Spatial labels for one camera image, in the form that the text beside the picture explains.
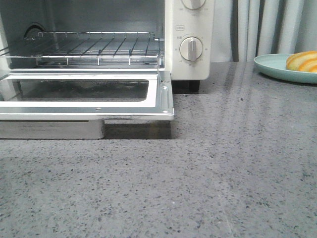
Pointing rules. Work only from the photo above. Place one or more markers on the lower oven timer knob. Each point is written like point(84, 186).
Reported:
point(191, 48)

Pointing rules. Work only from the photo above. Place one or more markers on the oven glass door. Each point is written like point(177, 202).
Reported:
point(78, 95)

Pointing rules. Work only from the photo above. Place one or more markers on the metal wire oven rack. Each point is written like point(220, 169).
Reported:
point(88, 49)

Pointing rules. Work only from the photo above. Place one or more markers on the golden croissant bread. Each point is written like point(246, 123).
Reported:
point(303, 61)

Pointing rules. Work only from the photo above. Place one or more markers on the grey curtain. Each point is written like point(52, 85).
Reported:
point(244, 29)

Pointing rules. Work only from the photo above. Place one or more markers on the upper oven temperature knob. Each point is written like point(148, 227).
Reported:
point(193, 4)

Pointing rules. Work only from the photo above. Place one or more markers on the white toaster oven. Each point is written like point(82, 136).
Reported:
point(169, 20)

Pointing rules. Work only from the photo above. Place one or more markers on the light green plate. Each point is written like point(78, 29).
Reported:
point(274, 65)

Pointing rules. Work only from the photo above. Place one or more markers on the oven door handle bar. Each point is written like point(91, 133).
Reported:
point(84, 129)

